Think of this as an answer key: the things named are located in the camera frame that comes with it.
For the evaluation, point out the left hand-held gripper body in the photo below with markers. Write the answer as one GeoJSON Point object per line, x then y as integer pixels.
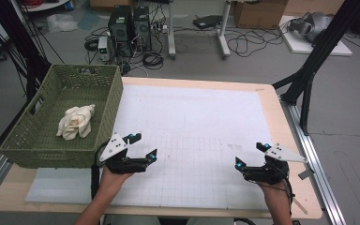
{"type": "Point", "coordinates": [125, 164]}

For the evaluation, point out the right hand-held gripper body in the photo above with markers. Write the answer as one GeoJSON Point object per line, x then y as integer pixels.
{"type": "Point", "coordinates": [272, 170]}

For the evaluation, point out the cream printed cloth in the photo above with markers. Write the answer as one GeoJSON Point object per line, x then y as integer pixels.
{"type": "Point", "coordinates": [75, 123]}

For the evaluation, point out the green woven basket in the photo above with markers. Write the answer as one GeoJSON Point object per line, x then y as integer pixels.
{"type": "Point", "coordinates": [43, 142]}

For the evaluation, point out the person's left hand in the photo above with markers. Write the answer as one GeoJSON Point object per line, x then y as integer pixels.
{"type": "Point", "coordinates": [114, 179]}

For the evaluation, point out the person's right hand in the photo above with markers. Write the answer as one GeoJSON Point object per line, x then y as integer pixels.
{"type": "Point", "coordinates": [275, 190]}

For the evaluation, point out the grey tape piece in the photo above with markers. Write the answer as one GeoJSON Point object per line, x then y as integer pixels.
{"type": "Point", "coordinates": [305, 175]}

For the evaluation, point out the white grid mat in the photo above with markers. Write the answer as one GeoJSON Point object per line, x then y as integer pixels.
{"type": "Point", "coordinates": [184, 125]}

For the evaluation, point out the thin wooden stick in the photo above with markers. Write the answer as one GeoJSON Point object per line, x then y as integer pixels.
{"type": "Point", "coordinates": [300, 206]}

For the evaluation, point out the small white power supply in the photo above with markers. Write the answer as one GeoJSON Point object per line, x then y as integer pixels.
{"type": "Point", "coordinates": [103, 48]}

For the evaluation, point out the white floor board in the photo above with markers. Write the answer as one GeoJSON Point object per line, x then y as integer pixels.
{"type": "Point", "coordinates": [303, 47]}

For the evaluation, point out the large black computer tower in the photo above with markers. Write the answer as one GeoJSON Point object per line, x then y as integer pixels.
{"type": "Point", "coordinates": [121, 29]}

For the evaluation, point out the slim black computer tower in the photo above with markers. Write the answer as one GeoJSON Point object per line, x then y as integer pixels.
{"type": "Point", "coordinates": [142, 28]}

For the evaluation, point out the white desk leg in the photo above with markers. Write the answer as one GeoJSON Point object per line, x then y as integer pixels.
{"type": "Point", "coordinates": [171, 31]}
{"type": "Point", "coordinates": [222, 34]}

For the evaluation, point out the grey headset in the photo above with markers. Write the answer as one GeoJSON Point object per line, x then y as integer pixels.
{"type": "Point", "coordinates": [315, 25]}

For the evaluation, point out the brown cardboard box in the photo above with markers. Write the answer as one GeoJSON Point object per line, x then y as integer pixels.
{"type": "Point", "coordinates": [259, 14]}

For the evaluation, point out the clear plastic bag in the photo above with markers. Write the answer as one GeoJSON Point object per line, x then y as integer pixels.
{"type": "Point", "coordinates": [62, 23]}

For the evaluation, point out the flat black device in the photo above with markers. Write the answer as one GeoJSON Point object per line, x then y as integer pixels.
{"type": "Point", "coordinates": [206, 22]}

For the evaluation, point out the black metal frame stand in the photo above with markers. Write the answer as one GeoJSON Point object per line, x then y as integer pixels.
{"type": "Point", "coordinates": [322, 47]}
{"type": "Point", "coordinates": [22, 47]}

